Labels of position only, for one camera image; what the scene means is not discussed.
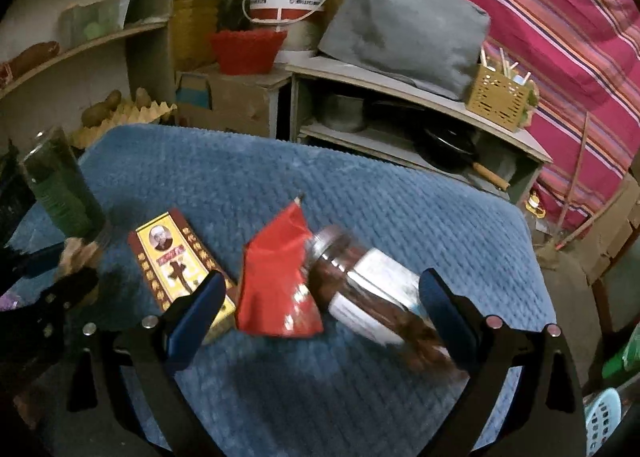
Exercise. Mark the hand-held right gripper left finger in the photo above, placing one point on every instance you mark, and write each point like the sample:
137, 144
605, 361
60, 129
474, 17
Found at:
197, 322

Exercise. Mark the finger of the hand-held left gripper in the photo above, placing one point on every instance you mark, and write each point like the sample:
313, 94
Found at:
70, 289
37, 259

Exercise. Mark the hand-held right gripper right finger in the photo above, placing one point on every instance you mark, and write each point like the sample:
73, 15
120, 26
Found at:
445, 317

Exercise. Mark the brown paper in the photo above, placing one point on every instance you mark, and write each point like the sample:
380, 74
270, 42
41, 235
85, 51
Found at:
75, 252

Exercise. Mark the clear jar with white label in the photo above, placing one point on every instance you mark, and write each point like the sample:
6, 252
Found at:
370, 282

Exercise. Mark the red snack packet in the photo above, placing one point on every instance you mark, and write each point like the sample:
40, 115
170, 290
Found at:
272, 287

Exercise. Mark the purple bead packet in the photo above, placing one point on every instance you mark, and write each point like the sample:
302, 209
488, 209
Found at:
6, 299

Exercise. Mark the yellow and red box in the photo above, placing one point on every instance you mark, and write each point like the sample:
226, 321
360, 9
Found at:
170, 262

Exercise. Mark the dark blue plastic crate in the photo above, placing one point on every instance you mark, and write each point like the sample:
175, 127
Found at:
10, 197

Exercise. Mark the green glass jar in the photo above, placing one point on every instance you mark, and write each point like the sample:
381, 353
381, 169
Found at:
55, 192

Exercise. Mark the small yellow bottle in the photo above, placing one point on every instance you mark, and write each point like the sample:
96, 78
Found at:
535, 204

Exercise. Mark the blue textured blanket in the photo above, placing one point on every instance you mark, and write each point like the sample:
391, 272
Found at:
350, 197

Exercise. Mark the large potato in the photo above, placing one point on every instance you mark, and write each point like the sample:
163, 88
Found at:
102, 107

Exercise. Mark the yellow egg tray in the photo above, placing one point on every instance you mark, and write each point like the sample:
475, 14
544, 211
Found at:
135, 116

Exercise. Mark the black frying pan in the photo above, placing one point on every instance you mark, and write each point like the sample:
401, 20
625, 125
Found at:
445, 142

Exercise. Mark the green plastic item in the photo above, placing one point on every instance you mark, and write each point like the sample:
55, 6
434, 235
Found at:
620, 362

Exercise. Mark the teal plastic basket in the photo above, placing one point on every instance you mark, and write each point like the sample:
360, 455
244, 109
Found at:
602, 417

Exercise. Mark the cardboard boxes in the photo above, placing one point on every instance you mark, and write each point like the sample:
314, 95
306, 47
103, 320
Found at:
615, 232

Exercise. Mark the wooden stick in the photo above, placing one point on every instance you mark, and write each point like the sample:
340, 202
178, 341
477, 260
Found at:
575, 177

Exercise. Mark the small potato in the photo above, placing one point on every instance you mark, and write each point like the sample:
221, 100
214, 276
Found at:
142, 97

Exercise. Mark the low grey cabinet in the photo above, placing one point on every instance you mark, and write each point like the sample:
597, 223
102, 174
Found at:
530, 142

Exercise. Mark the reddish brown bundle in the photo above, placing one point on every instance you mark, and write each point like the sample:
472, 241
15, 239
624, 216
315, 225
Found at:
30, 57

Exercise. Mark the cardboard box with blue label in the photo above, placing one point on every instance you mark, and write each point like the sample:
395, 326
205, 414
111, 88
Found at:
235, 97

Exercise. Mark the yellow plastic basket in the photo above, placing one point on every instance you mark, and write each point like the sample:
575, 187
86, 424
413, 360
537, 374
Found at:
497, 94

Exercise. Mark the metal pot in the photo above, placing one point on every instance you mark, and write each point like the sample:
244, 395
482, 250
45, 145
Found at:
340, 112

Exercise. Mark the wooden shelf unit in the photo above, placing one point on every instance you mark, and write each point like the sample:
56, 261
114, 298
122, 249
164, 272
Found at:
145, 52

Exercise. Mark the clear plastic container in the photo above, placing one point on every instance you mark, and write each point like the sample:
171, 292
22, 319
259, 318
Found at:
90, 19

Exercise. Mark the red plastic basket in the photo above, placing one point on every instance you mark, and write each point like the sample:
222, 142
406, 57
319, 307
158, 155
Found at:
247, 49

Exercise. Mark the grey fabric cover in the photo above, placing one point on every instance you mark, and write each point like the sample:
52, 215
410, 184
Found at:
405, 22

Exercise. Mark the cooking oil bottle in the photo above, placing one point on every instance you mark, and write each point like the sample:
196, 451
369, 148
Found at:
195, 2

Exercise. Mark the pink striped cloth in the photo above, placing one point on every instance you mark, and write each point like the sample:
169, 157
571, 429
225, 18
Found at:
550, 12

